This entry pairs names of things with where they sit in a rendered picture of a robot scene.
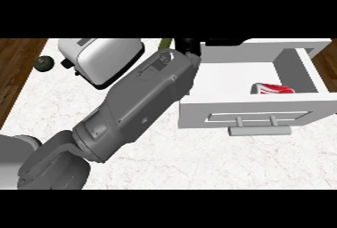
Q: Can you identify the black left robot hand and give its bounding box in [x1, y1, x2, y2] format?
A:
[175, 37, 246, 58]

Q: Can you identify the white open drawer box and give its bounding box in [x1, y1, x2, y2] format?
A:
[188, 37, 333, 103]

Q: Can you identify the red and white can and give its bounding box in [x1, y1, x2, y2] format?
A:
[250, 82, 296, 95]

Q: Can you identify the olive green object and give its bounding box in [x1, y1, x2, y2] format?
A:
[158, 37, 175, 52]

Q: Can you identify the white toaster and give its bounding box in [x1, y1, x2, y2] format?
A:
[56, 37, 147, 91]

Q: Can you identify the dark green round vegetable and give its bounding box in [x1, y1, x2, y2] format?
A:
[34, 55, 55, 72]

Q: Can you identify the white drawer front with handle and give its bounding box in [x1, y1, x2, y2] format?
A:
[176, 91, 337, 137]

